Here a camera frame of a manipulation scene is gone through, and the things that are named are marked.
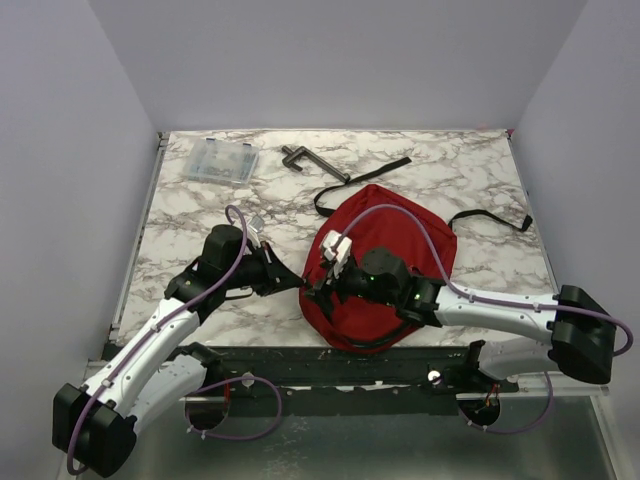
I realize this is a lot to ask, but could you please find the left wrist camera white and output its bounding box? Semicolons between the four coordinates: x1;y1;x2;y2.
247;215;264;248

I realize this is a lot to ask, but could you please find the red backpack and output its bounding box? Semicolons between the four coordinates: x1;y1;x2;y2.
299;184;457;354

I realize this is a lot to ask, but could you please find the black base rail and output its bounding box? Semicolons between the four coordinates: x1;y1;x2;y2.
102;344;551;419

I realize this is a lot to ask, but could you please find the right aluminium extrusion rail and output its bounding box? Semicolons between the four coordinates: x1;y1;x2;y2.
508;372;610;397

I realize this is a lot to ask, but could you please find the clear plastic organizer box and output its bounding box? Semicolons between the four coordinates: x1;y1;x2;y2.
182;138;260;185

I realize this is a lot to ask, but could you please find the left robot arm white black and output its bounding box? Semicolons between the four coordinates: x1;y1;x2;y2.
52;225;303;477

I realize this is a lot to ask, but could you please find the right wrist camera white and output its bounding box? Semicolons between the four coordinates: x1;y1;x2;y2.
320;230;352;278

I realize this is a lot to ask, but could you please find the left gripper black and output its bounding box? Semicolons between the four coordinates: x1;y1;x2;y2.
224;240;305;297

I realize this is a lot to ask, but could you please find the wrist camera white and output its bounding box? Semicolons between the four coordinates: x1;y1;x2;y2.
247;215;264;248
320;230;352;278

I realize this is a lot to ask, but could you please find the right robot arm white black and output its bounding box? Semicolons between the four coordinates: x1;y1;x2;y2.
304;247;616;392

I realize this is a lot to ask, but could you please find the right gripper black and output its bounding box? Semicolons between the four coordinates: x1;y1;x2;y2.
302;254;398;315

